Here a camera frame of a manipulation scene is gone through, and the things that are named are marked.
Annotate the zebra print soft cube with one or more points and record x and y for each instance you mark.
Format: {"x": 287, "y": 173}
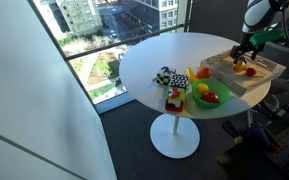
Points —
{"x": 164, "y": 76}

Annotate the yellow banana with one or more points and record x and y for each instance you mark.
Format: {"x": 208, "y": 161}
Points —
{"x": 190, "y": 75}

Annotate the red strawberry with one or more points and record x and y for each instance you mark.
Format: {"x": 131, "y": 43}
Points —
{"x": 250, "y": 71}

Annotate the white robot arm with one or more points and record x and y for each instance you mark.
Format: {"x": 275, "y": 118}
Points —
{"x": 259, "y": 13}

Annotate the red apple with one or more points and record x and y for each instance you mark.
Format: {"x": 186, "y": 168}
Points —
{"x": 210, "y": 97}

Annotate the dark window rail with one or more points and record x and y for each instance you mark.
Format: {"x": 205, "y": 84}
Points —
{"x": 124, "y": 42}

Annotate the yellow lemon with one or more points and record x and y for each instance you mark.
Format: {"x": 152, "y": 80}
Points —
{"x": 202, "y": 88}

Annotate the green plastic bowl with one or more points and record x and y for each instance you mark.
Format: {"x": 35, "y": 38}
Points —
{"x": 221, "y": 88}

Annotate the white grey building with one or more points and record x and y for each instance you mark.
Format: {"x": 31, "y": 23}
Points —
{"x": 160, "y": 13}

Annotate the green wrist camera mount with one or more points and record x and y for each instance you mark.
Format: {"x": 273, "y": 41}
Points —
{"x": 267, "y": 36}

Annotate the black white patterned soft cube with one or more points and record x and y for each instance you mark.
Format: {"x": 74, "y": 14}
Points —
{"x": 179, "y": 81}

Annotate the pale green building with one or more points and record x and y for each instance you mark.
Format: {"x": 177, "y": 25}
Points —
{"x": 80, "y": 15}

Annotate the yellow bell pepper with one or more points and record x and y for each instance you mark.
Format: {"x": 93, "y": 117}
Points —
{"x": 239, "y": 66}

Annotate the grey office chair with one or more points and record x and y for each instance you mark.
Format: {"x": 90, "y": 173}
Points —
{"x": 284, "y": 78}

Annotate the green soft cube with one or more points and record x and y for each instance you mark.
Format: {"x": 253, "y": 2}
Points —
{"x": 176, "y": 94}

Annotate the white table pedestal base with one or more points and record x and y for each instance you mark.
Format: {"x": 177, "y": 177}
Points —
{"x": 174, "y": 140}

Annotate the wooden slatted tray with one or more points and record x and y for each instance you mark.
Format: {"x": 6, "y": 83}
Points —
{"x": 240, "y": 87}

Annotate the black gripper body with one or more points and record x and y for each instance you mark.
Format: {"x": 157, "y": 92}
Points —
{"x": 249, "y": 47}

